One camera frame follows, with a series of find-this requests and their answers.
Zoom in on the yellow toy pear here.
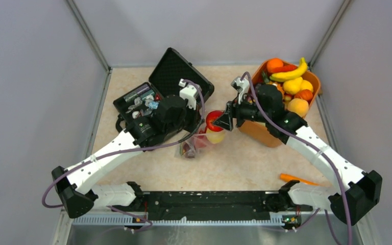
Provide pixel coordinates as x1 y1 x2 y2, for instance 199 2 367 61
283 77 303 95

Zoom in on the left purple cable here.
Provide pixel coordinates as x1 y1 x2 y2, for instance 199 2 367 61
41 79 206 234

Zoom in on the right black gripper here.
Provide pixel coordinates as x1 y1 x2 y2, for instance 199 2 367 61
213 92 270 131

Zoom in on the clear zip top bag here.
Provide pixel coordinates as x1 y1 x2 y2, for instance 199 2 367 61
175 117 227 158

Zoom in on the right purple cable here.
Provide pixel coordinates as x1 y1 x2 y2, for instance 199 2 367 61
240 71 354 245

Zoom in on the red toy apple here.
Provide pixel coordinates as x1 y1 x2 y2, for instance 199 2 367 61
206 110 223 132

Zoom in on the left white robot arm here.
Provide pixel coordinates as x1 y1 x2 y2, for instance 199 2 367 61
52 95 205 218

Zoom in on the yellow toy banana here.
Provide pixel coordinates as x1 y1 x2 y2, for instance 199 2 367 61
269 57 308 82

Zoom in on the red orange toy persimmon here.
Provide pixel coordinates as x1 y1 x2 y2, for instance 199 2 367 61
294 89 314 103

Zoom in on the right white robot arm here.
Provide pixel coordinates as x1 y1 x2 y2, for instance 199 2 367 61
214 80 382 226

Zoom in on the black poker chip case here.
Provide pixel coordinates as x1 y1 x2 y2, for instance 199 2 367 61
113 47 214 148

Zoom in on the toy peach orange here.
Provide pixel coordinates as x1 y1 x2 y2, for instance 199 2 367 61
287 99 309 118

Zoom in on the small orange toy carrot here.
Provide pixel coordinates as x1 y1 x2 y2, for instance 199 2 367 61
271 64 298 74

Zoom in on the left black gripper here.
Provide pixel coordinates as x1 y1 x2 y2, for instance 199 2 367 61
165 99 205 135

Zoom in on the purple cable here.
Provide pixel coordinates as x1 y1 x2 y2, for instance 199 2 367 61
41 79 206 234
240 71 354 245

